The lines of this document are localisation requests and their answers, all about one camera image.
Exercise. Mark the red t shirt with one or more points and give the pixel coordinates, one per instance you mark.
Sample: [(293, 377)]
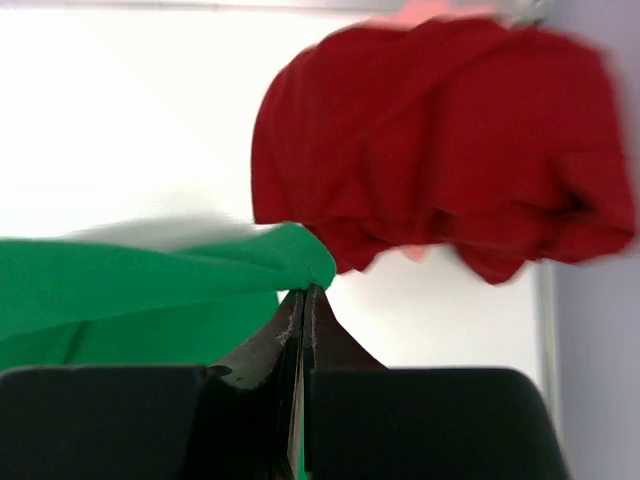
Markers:
[(503, 143)]

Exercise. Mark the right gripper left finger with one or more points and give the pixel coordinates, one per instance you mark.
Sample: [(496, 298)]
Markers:
[(234, 419)]

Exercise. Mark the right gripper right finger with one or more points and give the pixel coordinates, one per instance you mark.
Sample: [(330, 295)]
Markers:
[(363, 420)]

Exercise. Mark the green t shirt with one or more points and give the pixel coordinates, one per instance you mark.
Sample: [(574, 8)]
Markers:
[(91, 304)]

